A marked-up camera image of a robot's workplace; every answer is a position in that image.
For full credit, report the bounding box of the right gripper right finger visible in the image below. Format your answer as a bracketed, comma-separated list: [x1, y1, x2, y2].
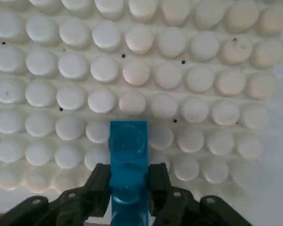
[148, 162, 253, 226]

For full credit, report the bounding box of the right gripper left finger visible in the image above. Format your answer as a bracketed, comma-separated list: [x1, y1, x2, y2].
[0, 163, 113, 226]

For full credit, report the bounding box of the blue three-stud block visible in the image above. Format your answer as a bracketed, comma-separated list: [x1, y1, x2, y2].
[108, 120, 151, 226]

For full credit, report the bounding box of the white studded baseplate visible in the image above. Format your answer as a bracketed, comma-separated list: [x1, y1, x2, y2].
[0, 0, 283, 196]

